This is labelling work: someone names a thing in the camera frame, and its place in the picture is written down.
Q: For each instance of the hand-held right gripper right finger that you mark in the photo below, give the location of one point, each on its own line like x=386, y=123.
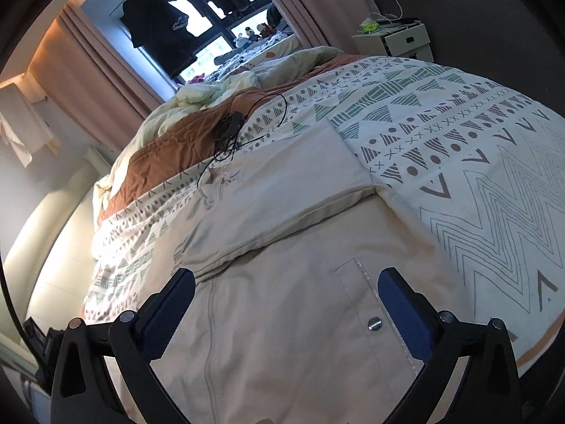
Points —
x=401, y=313

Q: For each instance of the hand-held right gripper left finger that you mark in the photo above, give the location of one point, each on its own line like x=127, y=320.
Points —
x=170, y=309

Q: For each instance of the beige jacket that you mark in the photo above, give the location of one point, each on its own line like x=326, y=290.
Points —
x=287, y=340

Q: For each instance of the dark object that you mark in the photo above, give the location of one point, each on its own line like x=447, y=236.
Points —
x=44, y=349

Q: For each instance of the patterned duvet cover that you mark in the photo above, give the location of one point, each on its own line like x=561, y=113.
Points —
x=463, y=141

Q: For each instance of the cream quilt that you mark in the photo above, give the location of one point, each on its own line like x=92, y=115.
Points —
x=194, y=97

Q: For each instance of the white hanging shirt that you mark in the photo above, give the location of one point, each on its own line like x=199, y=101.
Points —
x=17, y=141

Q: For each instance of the purple plush toy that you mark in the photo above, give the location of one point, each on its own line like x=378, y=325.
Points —
x=197, y=79

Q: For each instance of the pink curtain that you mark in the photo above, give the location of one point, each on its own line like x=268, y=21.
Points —
x=88, y=62
x=291, y=0

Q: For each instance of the printed window seat blanket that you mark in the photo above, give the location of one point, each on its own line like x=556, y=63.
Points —
x=247, y=59

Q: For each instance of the white nightstand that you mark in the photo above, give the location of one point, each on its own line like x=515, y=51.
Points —
x=410, y=39

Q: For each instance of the white grey plush toy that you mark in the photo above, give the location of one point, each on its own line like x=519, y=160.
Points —
x=242, y=40

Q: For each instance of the black white plush toy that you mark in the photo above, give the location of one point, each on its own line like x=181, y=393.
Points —
x=252, y=34

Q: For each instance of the green yellow small object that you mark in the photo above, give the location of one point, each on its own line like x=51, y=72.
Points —
x=369, y=26

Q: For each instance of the dark pillow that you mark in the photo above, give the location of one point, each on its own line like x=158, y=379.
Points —
x=276, y=16

